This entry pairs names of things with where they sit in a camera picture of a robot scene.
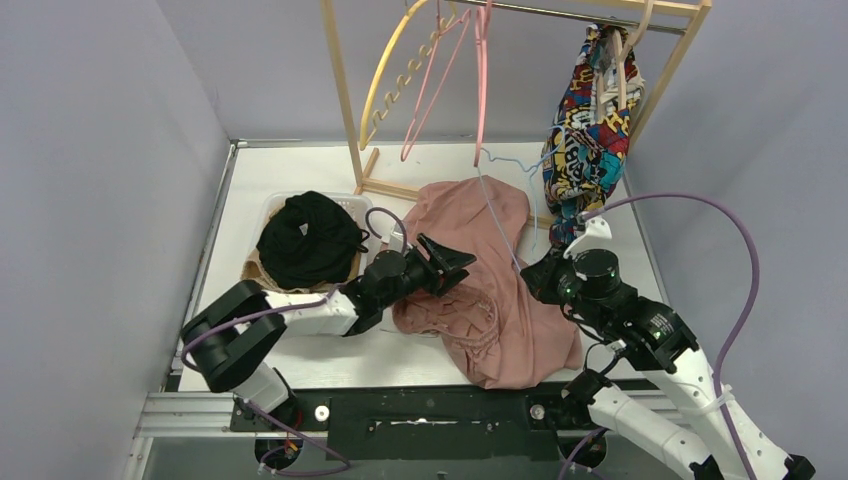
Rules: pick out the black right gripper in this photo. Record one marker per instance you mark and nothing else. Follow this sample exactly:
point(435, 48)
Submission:
point(539, 275)

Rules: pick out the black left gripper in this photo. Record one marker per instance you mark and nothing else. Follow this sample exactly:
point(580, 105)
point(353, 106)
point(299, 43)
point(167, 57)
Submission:
point(429, 268)

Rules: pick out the pink shorts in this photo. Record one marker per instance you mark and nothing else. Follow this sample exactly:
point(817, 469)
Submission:
point(494, 331)

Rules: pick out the black shorts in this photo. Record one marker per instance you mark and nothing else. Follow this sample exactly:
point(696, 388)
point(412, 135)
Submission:
point(310, 241)

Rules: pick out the beige shorts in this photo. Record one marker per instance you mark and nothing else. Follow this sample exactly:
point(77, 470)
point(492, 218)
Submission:
point(253, 270)

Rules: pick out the thin pink wire hanger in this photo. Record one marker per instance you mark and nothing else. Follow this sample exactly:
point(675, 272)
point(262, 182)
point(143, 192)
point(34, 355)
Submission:
point(430, 89)

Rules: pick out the thick pink plastic hanger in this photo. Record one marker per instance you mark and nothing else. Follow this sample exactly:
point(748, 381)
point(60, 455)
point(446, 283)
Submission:
point(481, 30)

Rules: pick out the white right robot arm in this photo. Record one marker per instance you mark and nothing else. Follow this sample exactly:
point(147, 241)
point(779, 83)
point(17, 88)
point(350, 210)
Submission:
point(718, 439)

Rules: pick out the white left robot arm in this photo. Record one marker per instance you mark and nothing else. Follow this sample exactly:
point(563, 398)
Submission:
point(228, 341)

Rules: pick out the colourful comic print shorts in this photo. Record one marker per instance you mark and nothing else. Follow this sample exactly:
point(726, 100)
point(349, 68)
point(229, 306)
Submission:
point(582, 160)

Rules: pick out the wooden hanger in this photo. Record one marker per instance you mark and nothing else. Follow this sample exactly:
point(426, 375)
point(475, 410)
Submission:
point(612, 86)

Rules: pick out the white plastic basket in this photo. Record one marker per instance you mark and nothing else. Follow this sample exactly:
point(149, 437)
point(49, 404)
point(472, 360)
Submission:
point(354, 205)

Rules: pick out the wooden clothes rack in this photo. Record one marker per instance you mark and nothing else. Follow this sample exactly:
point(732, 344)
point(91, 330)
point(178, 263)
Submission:
point(677, 18)

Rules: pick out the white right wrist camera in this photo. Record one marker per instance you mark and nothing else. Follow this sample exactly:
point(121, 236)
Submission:
point(597, 235)

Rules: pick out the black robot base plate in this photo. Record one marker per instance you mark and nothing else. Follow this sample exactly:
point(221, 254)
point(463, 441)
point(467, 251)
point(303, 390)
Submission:
point(440, 422)

